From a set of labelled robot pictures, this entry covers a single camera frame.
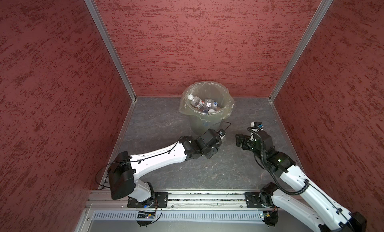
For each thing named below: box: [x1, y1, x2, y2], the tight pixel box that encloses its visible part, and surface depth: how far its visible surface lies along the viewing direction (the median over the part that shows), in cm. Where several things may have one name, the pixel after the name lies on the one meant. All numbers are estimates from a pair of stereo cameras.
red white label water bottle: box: [187, 94, 205, 109], surface depth 95 cm
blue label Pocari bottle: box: [204, 98, 218, 109], surface depth 97 cm
